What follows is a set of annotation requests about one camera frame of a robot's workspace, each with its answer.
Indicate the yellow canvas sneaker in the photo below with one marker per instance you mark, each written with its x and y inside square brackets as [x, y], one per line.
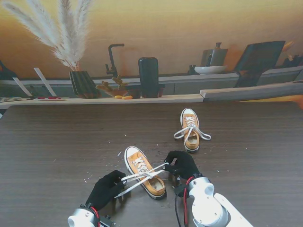
[189, 111]
[135, 151]

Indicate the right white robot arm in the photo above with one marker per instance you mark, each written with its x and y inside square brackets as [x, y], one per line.
[210, 205]

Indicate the left robot hand black glove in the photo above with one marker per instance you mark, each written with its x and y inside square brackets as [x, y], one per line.
[104, 189]

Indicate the printed kitchen backdrop banner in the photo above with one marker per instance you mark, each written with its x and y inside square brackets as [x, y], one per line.
[165, 28]

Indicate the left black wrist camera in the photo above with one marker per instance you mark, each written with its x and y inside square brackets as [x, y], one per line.
[106, 221]

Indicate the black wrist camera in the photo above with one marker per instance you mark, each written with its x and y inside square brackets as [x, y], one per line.
[180, 190]
[106, 221]

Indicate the right robot hand black glove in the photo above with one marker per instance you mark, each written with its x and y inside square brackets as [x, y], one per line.
[184, 165]

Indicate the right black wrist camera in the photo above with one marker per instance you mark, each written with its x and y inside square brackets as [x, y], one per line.
[180, 190]

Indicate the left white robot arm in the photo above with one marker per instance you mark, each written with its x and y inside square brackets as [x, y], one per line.
[82, 217]

